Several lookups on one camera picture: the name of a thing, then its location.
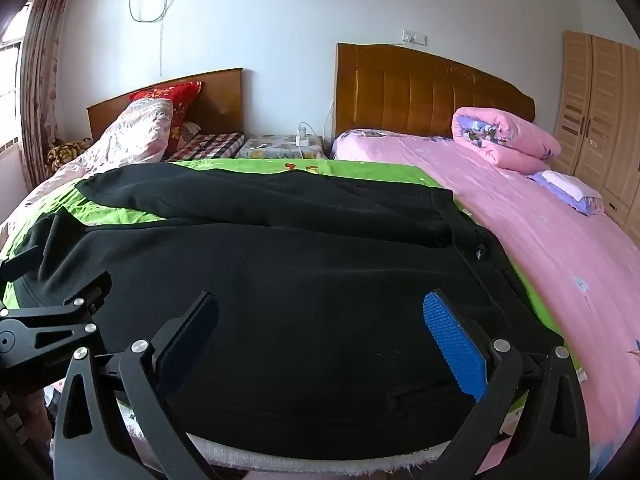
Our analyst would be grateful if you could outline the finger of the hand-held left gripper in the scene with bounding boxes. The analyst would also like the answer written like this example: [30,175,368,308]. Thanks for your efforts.
[0,271,113,391]
[0,246,44,284]

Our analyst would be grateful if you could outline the leopard print blanket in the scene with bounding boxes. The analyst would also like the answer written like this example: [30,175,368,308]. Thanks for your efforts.
[46,138,93,176]

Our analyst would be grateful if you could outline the red patterned pillow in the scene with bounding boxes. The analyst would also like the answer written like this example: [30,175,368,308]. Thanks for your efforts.
[129,81,203,156]

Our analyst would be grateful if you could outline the black pants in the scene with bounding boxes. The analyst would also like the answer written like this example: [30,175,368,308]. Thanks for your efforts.
[15,166,566,461]

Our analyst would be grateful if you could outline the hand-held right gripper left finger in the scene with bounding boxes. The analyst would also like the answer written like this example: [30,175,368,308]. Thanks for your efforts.
[52,290,221,480]

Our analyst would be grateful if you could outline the purple pillow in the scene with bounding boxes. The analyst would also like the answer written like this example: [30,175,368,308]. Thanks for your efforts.
[529,170,605,216]

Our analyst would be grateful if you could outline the large padded wooden headboard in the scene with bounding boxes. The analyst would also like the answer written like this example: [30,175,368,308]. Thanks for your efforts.
[335,42,536,141]

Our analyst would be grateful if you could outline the light wooden wardrobe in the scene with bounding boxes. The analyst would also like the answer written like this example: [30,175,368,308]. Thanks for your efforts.
[550,30,640,228]

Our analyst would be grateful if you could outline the folded pink quilt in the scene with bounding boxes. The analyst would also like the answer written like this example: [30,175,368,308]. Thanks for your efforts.
[451,106,562,173]

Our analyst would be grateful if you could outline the nightstand with floral cover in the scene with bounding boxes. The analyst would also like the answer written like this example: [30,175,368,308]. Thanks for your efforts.
[235,134,328,160]

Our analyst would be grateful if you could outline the pink bed sheet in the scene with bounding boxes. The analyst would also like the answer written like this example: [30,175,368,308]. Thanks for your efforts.
[331,130,640,480]

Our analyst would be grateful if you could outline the green cartoon printed cloth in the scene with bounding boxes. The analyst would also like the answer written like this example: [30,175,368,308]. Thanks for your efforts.
[0,158,583,443]

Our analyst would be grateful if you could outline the pink floral curtain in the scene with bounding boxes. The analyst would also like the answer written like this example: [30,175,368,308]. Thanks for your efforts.
[20,0,76,188]

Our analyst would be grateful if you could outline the barred window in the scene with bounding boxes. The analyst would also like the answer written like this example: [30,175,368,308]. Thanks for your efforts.
[0,5,26,151]

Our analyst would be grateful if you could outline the white folded towel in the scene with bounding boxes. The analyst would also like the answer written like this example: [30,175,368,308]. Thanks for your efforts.
[541,170,591,200]

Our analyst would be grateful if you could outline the pink floral quilt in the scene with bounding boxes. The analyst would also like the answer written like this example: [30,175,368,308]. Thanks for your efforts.
[0,98,173,251]

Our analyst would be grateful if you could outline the plaid bed sheet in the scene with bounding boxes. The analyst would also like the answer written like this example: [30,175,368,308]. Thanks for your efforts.
[170,131,246,162]

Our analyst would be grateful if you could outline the thin white wall cord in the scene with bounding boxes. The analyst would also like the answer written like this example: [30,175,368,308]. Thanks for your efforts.
[159,0,177,76]

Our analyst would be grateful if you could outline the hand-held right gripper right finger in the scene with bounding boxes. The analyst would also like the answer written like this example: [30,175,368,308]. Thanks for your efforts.
[422,288,591,480]

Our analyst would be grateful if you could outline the small plain wooden headboard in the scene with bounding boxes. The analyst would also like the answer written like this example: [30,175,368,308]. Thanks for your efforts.
[86,67,245,142]

